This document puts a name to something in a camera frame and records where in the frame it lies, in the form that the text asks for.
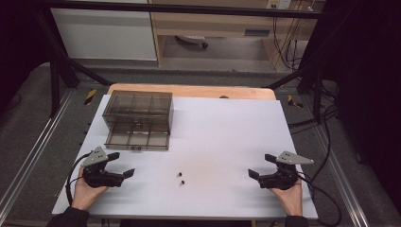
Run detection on black floor cables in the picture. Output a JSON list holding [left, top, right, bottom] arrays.
[[288, 79, 340, 183]]

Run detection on light wooden desk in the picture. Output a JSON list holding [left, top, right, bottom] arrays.
[[148, 0, 326, 68]]

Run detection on black metal frame stand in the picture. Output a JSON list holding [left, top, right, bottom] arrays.
[[267, 60, 337, 125], [32, 8, 113, 118]]

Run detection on yellow black hazard tape strip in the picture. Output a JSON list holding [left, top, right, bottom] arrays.
[[287, 94, 305, 109], [83, 88, 98, 106]]

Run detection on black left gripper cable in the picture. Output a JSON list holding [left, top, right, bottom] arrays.
[[64, 151, 93, 206]]

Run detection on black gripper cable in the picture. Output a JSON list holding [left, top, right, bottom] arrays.
[[64, 151, 93, 206], [295, 171, 343, 227]]

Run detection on person's left hand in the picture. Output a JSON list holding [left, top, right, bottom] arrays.
[[71, 166, 110, 211]]

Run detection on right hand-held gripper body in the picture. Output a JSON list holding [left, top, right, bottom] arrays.
[[258, 150, 315, 191]]

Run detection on person's right hand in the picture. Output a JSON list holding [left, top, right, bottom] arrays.
[[269, 182, 304, 218]]

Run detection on aluminium floor rail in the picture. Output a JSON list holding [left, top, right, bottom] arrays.
[[314, 125, 371, 227], [0, 89, 78, 216]]

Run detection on bundle of hanging cables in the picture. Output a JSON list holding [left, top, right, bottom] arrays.
[[271, 12, 310, 73]]

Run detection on smoky clear plastic drawer cabinet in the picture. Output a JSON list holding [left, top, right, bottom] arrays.
[[102, 90, 174, 136]]

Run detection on white cabinet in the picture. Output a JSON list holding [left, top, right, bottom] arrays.
[[50, 8, 158, 61]]

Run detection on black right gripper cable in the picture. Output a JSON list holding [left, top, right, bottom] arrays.
[[295, 171, 343, 227]]

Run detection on office chair base with caster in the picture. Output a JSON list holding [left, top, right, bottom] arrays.
[[174, 34, 210, 50]]

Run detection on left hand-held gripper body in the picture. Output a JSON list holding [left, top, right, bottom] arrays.
[[80, 146, 125, 189]]

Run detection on white table cover sheet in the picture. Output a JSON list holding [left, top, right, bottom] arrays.
[[51, 94, 319, 220]]

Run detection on black curtain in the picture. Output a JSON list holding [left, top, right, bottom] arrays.
[[321, 0, 401, 216]]

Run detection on black metal frame crossbar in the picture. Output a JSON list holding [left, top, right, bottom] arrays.
[[31, 0, 323, 20]]

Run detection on white wall power outlet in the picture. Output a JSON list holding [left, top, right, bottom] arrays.
[[265, 0, 293, 10]]

